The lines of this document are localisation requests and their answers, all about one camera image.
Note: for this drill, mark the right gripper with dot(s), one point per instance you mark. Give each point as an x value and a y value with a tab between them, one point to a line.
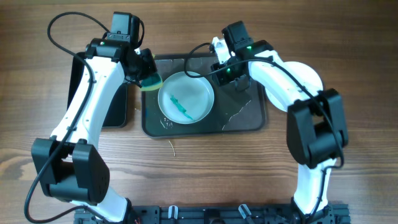
222	79

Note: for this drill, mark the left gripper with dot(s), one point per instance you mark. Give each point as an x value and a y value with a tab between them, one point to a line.
148	67

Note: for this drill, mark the blue and yellow sponge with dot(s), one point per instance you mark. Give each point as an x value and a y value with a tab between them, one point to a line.
151	83

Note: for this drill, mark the light blue plate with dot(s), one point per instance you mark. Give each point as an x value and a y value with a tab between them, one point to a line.
186	100

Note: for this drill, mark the white plate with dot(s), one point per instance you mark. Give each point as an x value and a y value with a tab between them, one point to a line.
285	91

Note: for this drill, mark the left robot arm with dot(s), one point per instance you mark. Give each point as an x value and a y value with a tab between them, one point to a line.
68	164

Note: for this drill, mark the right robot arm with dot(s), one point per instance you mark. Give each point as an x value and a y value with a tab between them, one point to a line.
316	124

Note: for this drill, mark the dark grey serving tray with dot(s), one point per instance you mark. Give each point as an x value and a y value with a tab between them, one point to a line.
239	106

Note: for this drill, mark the black water tray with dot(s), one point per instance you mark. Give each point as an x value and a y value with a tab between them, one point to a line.
116	115

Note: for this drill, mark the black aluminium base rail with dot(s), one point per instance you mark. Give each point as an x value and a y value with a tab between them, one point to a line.
271	213

